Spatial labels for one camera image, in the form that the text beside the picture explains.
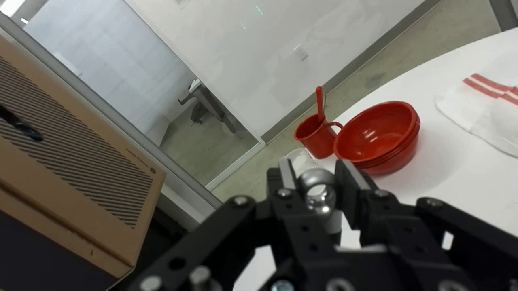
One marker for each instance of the red bowl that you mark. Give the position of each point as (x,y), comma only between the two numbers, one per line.
(377,138)

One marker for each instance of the red cup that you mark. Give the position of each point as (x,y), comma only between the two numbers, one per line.
(312,138)

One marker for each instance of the small red spoon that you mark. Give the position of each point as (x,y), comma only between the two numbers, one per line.
(319,103)

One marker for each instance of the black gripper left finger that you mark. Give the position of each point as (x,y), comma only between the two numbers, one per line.
(243,227)

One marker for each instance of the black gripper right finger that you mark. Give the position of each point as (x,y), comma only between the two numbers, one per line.
(431,232)

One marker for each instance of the white towel with red stripes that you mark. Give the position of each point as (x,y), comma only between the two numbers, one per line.
(490,119)

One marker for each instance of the cardboard box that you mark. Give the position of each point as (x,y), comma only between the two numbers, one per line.
(65,162)

